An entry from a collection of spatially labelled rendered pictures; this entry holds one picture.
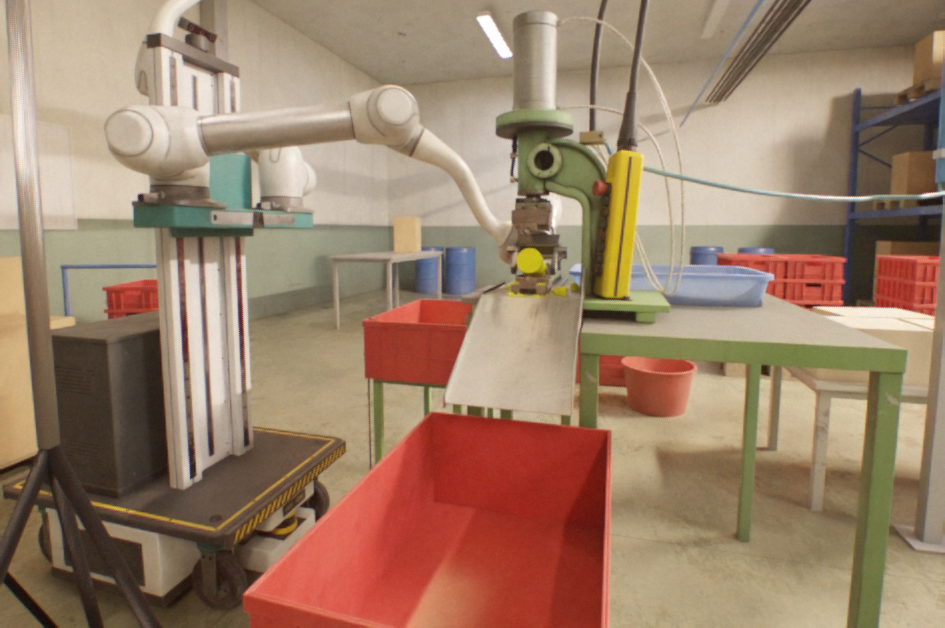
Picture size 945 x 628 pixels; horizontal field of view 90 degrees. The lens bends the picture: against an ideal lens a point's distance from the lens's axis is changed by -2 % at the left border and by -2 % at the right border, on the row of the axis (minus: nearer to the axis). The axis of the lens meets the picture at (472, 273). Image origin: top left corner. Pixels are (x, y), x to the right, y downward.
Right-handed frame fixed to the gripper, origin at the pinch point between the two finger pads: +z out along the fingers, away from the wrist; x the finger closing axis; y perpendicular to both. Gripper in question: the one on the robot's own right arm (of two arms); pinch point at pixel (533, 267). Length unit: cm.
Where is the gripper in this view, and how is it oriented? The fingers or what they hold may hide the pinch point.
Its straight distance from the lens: 139.7
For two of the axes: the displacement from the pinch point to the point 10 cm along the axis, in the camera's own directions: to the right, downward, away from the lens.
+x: -9.6, -0.2, 2.7
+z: -2.3, 6.2, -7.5
